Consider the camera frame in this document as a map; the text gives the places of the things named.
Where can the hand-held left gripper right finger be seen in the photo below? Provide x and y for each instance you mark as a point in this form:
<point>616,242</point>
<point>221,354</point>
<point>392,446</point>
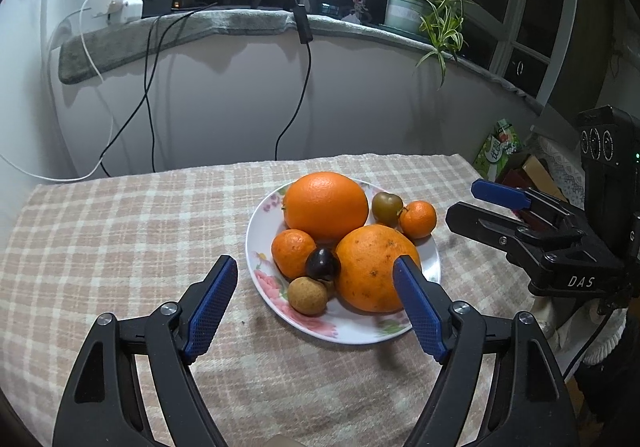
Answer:
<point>417,312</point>

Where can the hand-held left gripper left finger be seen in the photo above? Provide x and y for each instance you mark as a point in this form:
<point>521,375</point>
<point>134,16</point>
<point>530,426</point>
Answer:
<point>212,312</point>

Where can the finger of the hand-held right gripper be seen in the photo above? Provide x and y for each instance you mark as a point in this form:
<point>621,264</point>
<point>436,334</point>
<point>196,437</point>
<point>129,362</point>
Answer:
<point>485,224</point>
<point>500,192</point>

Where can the speckled large orange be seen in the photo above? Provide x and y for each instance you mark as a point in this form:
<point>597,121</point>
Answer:
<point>372,267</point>

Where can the small mandarin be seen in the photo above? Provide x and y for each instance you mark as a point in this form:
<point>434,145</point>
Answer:
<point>417,219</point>
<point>290,252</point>

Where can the floral white plate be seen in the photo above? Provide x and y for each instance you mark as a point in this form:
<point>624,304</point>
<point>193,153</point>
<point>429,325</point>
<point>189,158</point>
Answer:
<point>265,237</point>

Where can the tan longan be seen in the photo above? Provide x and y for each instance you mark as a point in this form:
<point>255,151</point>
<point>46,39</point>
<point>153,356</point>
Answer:
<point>306,296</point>

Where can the green-brown plum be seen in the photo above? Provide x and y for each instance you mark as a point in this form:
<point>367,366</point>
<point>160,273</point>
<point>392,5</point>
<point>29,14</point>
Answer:
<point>386,207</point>

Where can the dark purple plum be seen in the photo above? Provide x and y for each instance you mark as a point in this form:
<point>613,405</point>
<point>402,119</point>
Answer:
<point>322,264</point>

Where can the smooth large orange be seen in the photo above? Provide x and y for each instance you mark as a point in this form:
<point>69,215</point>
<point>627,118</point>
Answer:
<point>325,204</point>

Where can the person's right forearm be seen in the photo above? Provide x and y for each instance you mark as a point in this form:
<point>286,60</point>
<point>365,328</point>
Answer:
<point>607,342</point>

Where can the red gift box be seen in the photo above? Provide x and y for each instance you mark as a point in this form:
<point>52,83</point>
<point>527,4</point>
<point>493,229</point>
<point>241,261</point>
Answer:
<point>512,177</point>

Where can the green printed carton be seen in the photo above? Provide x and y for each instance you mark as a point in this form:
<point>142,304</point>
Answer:
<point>495,152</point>

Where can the brown cardboard box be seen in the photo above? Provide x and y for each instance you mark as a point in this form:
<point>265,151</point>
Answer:
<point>542,177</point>

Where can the white lace cloth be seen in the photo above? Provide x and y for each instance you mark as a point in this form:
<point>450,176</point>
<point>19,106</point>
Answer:
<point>560,167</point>

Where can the beige checked tablecloth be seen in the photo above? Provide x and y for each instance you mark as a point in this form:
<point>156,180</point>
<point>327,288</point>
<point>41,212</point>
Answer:
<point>125,227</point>

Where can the potted spider plant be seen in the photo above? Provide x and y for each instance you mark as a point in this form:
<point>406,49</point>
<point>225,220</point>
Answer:
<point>402,12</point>

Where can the small purple flower plant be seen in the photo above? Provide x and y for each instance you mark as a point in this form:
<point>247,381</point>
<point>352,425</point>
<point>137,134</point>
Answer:
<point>361,7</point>

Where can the grey windowsill mat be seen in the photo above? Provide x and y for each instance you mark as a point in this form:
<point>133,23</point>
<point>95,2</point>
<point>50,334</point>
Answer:
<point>200,24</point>

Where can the black power adapter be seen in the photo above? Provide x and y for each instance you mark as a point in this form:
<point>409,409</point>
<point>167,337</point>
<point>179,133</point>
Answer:
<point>157,6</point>

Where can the white power adapters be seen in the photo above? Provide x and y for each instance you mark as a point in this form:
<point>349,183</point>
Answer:
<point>120,2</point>

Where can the white window frame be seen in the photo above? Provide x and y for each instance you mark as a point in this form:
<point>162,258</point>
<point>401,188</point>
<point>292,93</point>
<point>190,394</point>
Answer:
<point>505,27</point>

